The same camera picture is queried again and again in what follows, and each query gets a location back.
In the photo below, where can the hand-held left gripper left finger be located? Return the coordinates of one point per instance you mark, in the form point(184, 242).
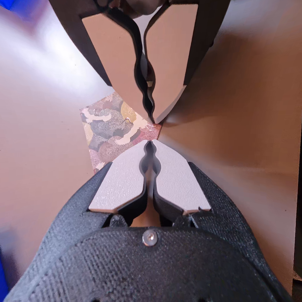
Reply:
point(118, 184)

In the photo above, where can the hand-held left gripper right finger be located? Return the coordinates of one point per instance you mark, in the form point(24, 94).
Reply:
point(181, 184)

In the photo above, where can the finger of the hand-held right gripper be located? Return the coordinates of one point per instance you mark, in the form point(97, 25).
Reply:
point(172, 52)
point(113, 56)

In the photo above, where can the tan backed camouflage paper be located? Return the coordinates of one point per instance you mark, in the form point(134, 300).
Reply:
point(113, 132)

